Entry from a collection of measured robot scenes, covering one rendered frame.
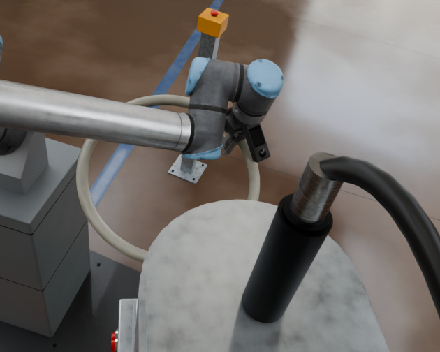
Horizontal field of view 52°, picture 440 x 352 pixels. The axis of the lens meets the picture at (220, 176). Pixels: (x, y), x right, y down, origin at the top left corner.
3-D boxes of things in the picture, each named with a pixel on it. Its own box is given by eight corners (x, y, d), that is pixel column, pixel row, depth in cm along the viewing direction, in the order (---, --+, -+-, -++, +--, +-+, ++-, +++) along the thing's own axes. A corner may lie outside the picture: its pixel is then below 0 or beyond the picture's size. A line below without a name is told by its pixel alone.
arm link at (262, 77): (246, 52, 104) (287, 59, 106) (233, 82, 115) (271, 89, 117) (244, 86, 100) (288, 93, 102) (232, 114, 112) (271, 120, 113)
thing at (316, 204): (288, 323, 40) (368, 190, 28) (244, 325, 39) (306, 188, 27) (279, 283, 43) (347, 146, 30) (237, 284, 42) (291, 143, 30)
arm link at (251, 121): (277, 108, 115) (246, 123, 112) (271, 118, 120) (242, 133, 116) (258, 81, 117) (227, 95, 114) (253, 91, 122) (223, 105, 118)
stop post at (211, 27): (207, 165, 305) (239, 12, 229) (195, 184, 291) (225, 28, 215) (180, 154, 308) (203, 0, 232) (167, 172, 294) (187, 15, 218)
